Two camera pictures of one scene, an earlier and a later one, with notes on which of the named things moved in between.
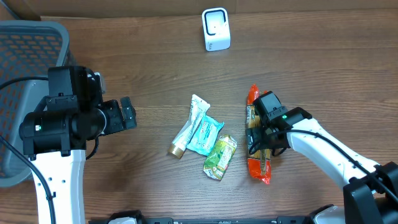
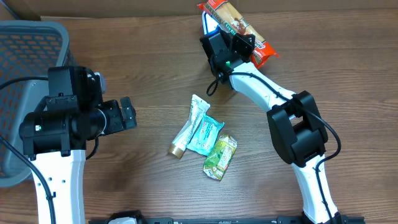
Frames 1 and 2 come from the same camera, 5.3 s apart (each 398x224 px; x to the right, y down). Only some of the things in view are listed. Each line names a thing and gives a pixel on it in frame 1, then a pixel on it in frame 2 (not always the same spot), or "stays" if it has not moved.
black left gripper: [119, 115] stays
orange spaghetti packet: [259, 161] -> [230, 17]
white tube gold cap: [198, 108] stays
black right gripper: [253, 137] -> [236, 45]
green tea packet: [217, 161] stays
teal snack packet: [204, 139] stays
